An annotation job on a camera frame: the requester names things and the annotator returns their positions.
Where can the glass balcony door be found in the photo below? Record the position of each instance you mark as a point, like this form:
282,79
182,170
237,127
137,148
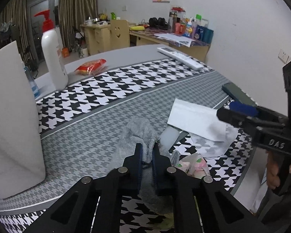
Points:
42,2

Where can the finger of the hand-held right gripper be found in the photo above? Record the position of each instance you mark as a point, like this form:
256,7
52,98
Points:
245,109
232,117

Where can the white remote control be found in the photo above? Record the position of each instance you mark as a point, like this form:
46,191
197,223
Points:
181,58

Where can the clear water bottle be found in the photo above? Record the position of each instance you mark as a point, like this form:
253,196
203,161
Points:
34,85

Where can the grey sock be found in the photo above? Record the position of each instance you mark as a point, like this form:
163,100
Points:
138,131

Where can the desk with patterned top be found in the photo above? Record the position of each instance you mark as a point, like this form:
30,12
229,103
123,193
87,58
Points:
201,49

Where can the person's right hand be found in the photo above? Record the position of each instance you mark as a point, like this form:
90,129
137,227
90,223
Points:
271,170

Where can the white bucket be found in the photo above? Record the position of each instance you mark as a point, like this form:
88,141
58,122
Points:
84,52

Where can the yellow cloth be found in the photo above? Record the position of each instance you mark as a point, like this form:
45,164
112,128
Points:
137,28

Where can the white foam box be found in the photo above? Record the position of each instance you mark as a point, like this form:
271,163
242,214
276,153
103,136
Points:
12,126

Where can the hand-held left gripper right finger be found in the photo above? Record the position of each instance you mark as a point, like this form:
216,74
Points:
156,166

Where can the cluster of toiletry bottles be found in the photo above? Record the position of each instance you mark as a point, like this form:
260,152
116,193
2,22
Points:
196,29

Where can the metal pot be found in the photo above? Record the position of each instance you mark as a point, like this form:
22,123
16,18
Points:
92,21

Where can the sheets of paper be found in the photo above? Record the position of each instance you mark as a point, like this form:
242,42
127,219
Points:
175,38

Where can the orange container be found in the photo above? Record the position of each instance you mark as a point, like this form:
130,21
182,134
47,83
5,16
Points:
65,52

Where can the black smartphone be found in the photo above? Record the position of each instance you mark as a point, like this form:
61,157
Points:
240,94

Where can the black headphones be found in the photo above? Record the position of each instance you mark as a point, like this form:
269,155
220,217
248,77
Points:
157,22

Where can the clear plastic bag of packets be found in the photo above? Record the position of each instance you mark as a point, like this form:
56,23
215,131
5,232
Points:
194,166

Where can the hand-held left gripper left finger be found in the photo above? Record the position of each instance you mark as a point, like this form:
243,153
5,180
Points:
138,161

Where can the wooden chair with smiley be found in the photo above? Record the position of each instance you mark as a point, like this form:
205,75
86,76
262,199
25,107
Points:
118,34

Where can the white lotion pump bottle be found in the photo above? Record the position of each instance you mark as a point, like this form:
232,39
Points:
54,58

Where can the clear flat plastic bag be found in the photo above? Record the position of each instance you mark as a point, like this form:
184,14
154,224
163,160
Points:
215,148

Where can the green bottle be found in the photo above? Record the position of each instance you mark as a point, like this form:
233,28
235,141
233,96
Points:
113,16

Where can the brown curtain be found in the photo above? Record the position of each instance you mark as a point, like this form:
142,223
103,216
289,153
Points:
15,17
77,12

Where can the red snack packet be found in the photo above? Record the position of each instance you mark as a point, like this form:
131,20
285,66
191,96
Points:
91,66

